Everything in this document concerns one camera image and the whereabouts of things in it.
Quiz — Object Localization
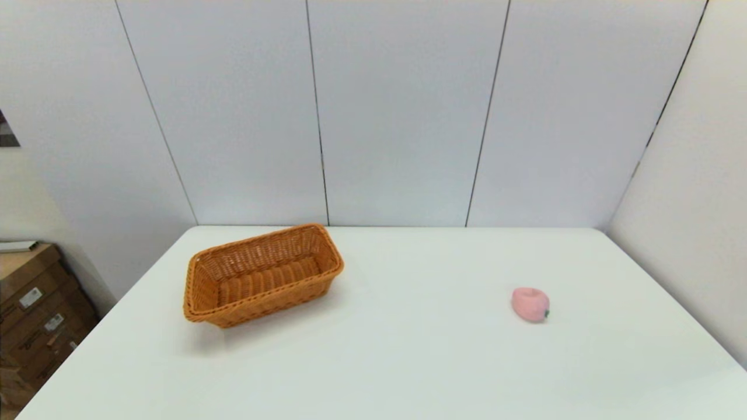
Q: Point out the orange woven wicker basket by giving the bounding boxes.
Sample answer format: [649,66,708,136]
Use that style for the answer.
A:
[183,223,345,329]

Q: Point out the pink toy peach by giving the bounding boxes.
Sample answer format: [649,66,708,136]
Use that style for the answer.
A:
[511,286,551,323]

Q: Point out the brown cardboard box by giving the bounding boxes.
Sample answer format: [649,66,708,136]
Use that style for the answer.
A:
[0,363,37,412]
[0,243,64,297]
[0,274,88,346]
[0,303,99,389]

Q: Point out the dark wall picture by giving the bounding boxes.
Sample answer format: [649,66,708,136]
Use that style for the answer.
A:
[0,110,21,148]

